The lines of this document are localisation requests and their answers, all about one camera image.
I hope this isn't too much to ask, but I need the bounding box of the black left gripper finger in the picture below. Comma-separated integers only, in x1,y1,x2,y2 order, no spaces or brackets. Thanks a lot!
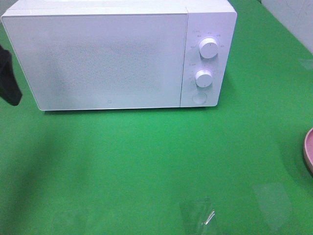
0,47,22,106

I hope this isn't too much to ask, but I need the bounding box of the round microwave door button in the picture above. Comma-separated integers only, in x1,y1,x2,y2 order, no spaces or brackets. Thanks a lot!
192,93,207,105

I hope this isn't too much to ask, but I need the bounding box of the white microwave knob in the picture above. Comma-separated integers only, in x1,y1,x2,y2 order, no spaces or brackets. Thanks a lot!
195,70,213,88
199,37,219,59

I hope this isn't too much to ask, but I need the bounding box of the pink plate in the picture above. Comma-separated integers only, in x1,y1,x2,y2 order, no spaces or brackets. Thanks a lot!
303,128,313,174

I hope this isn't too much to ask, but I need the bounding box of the white microwave door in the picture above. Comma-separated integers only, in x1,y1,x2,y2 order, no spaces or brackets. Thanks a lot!
2,14,187,111

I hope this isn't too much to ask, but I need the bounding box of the white microwave oven body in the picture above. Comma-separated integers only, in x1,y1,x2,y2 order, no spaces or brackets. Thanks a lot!
1,0,237,108

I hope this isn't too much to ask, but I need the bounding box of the clear tape patch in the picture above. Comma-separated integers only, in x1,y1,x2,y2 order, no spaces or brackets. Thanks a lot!
179,196,216,227

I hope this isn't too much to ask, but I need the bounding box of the white wall panel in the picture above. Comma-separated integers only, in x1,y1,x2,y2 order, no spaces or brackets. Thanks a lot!
261,0,313,52

